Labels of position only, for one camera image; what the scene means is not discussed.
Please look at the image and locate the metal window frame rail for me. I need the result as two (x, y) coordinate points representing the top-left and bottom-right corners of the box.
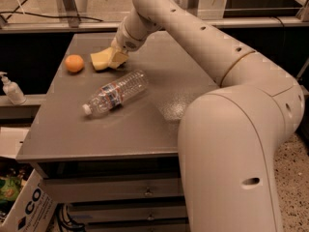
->
(0, 16), (309, 34)

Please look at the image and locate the clear plastic water bottle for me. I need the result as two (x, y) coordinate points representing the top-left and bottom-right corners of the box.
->
(82, 70), (149, 116)

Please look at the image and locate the orange fruit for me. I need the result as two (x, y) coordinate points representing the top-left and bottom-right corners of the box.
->
(65, 55), (84, 73)

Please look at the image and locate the black cable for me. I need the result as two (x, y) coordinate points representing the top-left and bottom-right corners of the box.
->
(0, 0), (104, 23)

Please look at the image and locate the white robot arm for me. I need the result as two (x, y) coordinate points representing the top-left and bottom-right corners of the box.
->
(112, 0), (305, 232)

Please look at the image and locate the grey drawer cabinet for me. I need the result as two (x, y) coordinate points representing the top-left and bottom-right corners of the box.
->
(17, 32), (217, 232)

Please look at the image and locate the white cardboard box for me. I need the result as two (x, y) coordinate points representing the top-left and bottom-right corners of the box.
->
(0, 127), (57, 232)

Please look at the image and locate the yellow sponge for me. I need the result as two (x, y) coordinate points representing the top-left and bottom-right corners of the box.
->
(90, 47), (114, 71)

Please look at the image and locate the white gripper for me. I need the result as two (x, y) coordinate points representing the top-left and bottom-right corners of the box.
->
(108, 22), (144, 69)

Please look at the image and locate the white pump dispenser bottle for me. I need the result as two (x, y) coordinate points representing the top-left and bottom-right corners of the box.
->
(0, 72), (26, 105)

